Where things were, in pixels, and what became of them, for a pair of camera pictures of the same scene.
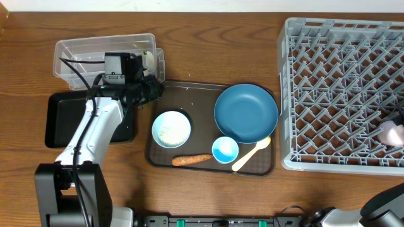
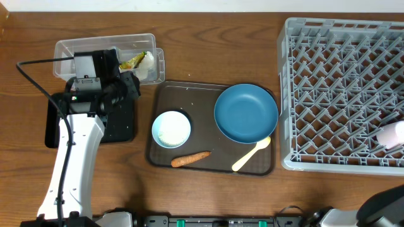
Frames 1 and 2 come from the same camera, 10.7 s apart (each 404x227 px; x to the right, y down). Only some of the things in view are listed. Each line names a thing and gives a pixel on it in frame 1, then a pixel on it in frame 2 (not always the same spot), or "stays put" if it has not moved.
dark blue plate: x=246 y=112 stays put
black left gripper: x=153 y=91 → x=131 y=91
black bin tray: x=64 y=113 stays put
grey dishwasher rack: x=339 y=79 stays put
